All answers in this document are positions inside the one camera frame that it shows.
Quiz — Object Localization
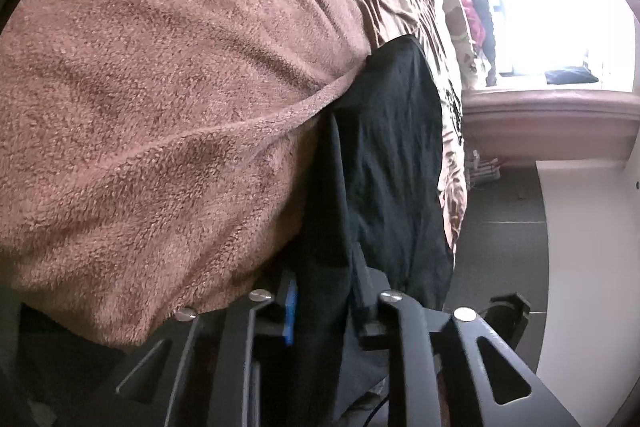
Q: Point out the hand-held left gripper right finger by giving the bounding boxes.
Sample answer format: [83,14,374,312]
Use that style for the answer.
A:
[350,247,581,427]

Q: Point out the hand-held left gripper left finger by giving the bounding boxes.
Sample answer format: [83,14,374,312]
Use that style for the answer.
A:
[115,269,301,427]

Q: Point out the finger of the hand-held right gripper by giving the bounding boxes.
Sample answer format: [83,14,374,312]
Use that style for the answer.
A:
[487,292,532,350]

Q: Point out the black pants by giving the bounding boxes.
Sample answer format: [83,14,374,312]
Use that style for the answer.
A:
[292,34,456,427]

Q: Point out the pale upright boxes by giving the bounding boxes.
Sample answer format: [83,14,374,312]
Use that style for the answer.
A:
[467,149,502,182]

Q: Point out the dark folded cloth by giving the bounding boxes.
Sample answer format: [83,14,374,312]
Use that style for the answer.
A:
[545,66,599,86]

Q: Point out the brown fleece blanket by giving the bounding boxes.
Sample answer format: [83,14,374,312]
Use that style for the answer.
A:
[0,0,473,350]

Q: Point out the black plush toy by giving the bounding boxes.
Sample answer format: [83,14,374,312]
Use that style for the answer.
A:
[470,0,499,88]

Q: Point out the pink plush toy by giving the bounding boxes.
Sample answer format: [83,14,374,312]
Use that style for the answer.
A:
[460,0,488,48]

